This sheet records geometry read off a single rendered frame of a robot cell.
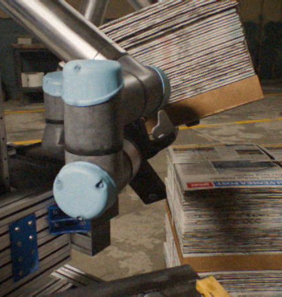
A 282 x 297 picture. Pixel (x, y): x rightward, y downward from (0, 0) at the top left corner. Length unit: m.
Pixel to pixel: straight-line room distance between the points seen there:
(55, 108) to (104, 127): 0.80
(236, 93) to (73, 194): 0.40
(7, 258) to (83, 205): 0.74
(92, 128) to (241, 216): 0.62
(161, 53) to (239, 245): 0.53
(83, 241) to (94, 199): 0.85
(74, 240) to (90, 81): 0.94
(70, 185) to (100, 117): 0.09
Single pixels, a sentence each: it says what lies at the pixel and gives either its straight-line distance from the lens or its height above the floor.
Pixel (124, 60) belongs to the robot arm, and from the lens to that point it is 0.63.
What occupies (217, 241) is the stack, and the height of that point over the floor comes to 0.69.
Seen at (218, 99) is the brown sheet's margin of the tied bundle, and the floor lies 1.06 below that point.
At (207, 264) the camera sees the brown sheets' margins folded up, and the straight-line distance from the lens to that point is 1.09.
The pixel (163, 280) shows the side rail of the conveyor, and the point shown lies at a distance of 0.71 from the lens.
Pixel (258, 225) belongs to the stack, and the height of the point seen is 0.73.
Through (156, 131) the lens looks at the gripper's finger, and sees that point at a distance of 0.75.
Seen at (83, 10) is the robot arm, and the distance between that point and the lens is 1.42.
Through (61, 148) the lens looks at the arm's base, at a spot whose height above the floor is 0.83.
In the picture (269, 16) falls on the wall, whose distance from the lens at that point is 9.10.
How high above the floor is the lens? 1.19
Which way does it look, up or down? 16 degrees down
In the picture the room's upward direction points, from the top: straight up
